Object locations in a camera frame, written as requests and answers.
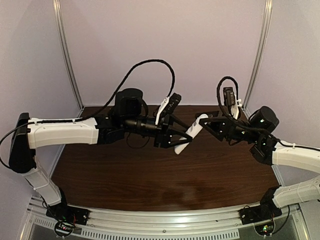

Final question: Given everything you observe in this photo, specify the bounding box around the right aluminium frame post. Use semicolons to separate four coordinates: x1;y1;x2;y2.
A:
243;0;273;110

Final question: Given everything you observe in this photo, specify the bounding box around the front aluminium rail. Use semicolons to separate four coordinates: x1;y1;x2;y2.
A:
17;196;311;240

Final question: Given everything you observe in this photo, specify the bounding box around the left aluminium frame post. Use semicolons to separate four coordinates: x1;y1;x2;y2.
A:
52;0;84;110

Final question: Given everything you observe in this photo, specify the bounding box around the black cable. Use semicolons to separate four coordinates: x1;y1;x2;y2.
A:
216;76;320;151
0;59;176;171

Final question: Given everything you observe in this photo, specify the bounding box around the left black cable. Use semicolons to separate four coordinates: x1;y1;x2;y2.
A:
0;59;176;171

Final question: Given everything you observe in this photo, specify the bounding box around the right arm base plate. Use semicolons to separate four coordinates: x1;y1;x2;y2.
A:
238;205;282;225

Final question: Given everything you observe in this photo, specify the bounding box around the right circuit board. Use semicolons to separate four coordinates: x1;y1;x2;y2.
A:
254;220;275;237

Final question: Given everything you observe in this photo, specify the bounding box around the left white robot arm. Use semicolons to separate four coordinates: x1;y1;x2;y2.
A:
8;88;196;220

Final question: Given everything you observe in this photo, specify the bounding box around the aluminium frame post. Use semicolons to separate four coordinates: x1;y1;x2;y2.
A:
52;0;84;110
243;0;273;110

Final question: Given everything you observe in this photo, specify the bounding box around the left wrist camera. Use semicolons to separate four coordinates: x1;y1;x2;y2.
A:
155;93;182;126

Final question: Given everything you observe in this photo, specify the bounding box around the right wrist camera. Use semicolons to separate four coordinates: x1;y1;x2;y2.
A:
223;87;243;120

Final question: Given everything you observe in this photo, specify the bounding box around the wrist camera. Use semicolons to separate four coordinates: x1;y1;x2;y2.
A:
223;87;243;120
155;93;182;126

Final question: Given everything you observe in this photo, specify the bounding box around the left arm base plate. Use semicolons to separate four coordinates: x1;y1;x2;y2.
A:
46;204;90;226

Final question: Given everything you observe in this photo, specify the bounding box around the left circuit board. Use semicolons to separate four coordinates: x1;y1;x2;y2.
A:
53;221;75;238

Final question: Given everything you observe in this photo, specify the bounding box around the circuit board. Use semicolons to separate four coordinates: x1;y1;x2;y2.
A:
53;221;75;238
254;220;275;237

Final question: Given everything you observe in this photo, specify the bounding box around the white remote control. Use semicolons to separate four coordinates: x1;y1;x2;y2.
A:
174;113;209;155

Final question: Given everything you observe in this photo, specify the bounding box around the right black cable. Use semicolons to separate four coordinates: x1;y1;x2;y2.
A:
216;76;320;151

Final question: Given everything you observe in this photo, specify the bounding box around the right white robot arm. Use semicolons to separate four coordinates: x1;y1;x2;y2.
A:
196;106;320;212

